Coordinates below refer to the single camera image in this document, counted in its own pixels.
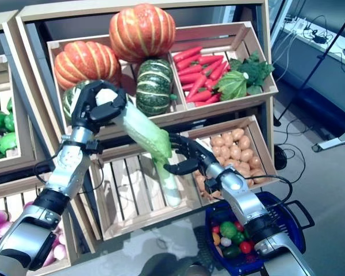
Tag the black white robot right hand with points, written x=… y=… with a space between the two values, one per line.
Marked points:
x=201 y=159

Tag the black white robot left hand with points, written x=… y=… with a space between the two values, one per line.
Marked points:
x=83 y=109

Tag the green white napa cabbage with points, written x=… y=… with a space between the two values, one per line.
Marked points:
x=138 y=126
x=171 y=189

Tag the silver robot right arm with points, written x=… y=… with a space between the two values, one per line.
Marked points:
x=241 y=198

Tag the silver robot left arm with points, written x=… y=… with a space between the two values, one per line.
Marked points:
x=69 y=164

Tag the blue plastic shopping basket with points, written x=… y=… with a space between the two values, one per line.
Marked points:
x=294 y=227

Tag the green striped pumpkin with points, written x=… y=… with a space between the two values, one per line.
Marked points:
x=70 y=100
x=153 y=87

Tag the tan potato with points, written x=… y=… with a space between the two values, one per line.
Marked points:
x=244 y=141
x=246 y=155
x=260 y=179
x=235 y=151
x=217 y=141
x=200 y=183
x=238 y=133
x=254 y=163
x=226 y=138

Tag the orange striped pumpkin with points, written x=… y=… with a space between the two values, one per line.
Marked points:
x=86 y=64
x=142 y=31

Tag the wooden slat crate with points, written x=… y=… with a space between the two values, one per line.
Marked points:
x=5 y=166
x=264 y=149
x=247 y=99
x=5 y=187
x=166 y=116
x=132 y=227

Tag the orange red carrot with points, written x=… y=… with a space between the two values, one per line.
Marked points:
x=189 y=61
x=218 y=70
x=187 y=54
x=199 y=96
x=191 y=78
x=212 y=99
x=211 y=59
x=189 y=69
x=197 y=86

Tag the small red toy vegetable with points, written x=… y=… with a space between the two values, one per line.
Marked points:
x=215 y=229

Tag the light green toy lettuce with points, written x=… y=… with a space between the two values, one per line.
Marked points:
x=228 y=229

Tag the red toy tomato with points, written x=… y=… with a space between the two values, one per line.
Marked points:
x=245 y=247
x=239 y=226

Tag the black round floor base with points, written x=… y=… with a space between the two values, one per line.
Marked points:
x=280 y=158

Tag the light green round cabbage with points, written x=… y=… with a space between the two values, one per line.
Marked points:
x=233 y=86

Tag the orange yellow toy vegetable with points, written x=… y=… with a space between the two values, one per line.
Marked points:
x=216 y=239

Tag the white toy garlic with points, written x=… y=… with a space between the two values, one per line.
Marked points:
x=226 y=241

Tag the dark green toy pepper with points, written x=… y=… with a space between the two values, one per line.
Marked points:
x=238 y=238

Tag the dark green toy cucumber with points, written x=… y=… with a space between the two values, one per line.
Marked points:
x=231 y=251

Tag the wooden shelf unit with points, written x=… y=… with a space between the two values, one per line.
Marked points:
x=0 y=21
x=74 y=8

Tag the dark green leafy vegetable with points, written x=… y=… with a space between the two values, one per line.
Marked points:
x=258 y=70

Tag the white desk foot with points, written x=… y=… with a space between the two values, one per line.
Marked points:
x=333 y=142

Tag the white framed glass cabinet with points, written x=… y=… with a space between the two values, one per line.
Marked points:
x=279 y=11

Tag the white desk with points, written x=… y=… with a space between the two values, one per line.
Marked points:
x=336 y=47

